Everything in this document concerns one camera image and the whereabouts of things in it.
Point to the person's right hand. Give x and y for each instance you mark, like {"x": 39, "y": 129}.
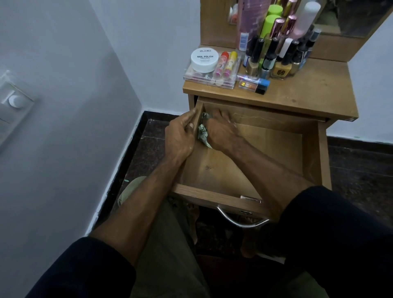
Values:
{"x": 222, "y": 133}

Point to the person's left hand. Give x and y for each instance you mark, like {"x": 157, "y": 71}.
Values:
{"x": 179, "y": 141}

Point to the green striped cloth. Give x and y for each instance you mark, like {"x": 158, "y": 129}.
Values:
{"x": 202, "y": 135}

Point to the black-capped clear tube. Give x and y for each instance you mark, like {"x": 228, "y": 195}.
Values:
{"x": 250, "y": 87}

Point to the wooden drawer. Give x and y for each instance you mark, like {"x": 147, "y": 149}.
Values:
{"x": 276, "y": 147}

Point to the clear plastic compartment box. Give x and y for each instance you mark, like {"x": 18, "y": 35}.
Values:
{"x": 196, "y": 80}

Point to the blue-capped lip balm tube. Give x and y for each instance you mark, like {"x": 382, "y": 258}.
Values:
{"x": 254, "y": 81}

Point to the red-capped lip balm tube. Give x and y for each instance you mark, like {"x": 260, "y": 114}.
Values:
{"x": 221, "y": 66}

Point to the yellow-capped lip balm tube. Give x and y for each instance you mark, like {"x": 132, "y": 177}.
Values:
{"x": 230, "y": 64}

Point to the beige polish bottle black cap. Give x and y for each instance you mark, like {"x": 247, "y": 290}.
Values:
{"x": 252, "y": 67}

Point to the white nail polish remover jar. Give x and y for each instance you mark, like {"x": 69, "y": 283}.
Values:
{"x": 204, "y": 60}

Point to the blue-white bottle black cap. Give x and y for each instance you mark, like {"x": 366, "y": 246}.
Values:
{"x": 247, "y": 56}

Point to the yellow square polish bottle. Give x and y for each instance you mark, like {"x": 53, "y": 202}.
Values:
{"x": 280, "y": 72}

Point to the silver polish bottle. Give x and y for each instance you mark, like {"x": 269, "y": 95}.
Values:
{"x": 268, "y": 63}

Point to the gold polish bottle patterned cap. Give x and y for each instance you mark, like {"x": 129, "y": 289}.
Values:
{"x": 296, "y": 63}

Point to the white-capped dark polish bottle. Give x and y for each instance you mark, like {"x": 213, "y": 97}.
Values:
{"x": 285, "y": 47}

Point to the lime green bottle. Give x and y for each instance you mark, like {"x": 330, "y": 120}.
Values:
{"x": 268, "y": 26}

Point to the pink cosmetic lotion tube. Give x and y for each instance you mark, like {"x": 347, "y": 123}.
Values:
{"x": 251, "y": 18}

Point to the pink perfume bottle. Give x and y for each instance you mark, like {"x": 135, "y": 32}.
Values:
{"x": 277, "y": 27}

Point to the slim clear perfume bottle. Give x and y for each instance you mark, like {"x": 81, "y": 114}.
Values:
{"x": 289, "y": 24}

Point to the blue polish bottle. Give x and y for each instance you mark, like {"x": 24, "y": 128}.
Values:
{"x": 314, "y": 35}

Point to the pink spray bottle white cap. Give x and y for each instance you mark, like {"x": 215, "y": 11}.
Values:
{"x": 307, "y": 18}

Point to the person's right forearm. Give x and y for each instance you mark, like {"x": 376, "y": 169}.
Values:
{"x": 273, "y": 181}

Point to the person's left forearm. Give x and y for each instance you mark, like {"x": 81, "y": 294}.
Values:
{"x": 141, "y": 208}

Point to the person's left foot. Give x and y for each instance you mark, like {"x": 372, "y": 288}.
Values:
{"x": 193, "y": 224}

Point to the person's olive green trousers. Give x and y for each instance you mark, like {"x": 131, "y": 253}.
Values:
{"x": 169, "y": 261}

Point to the person's black right sleeve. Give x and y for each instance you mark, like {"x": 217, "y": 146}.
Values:
{"x": 337, "y": 245}

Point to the person's black sleeve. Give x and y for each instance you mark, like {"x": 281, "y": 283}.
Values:
{"x": 337, "y": 245}
{"x": 83, "y": 270}

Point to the person's black left sleeve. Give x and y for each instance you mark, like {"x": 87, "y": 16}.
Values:
{"x": 83, "y": 270}

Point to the wooden dressing table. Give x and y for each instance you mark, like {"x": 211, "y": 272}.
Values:
{"x": 316, "y": 89}

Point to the dressing table mirror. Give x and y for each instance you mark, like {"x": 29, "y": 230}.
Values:
{"x": 365, "y": 15}

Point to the white wall switch panel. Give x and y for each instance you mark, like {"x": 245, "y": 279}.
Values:
{"x": 13, "y": 104}

